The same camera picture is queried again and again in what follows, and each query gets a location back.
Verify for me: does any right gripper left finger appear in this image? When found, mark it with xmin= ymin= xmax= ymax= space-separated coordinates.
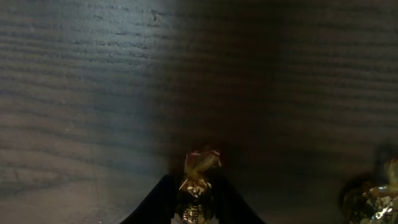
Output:
xmin=119 ymin=173 xmax=182 ymax=224

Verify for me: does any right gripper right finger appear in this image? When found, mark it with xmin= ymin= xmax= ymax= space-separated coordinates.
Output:
xmin=212 ymin=174 xmax=267 ymax=224

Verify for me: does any gold candy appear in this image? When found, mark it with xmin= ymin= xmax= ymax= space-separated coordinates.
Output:
xmin=338 ymin=158 xmax=398 ymax=224
xmin=175 ymin=150 xmax=223 ymax=224

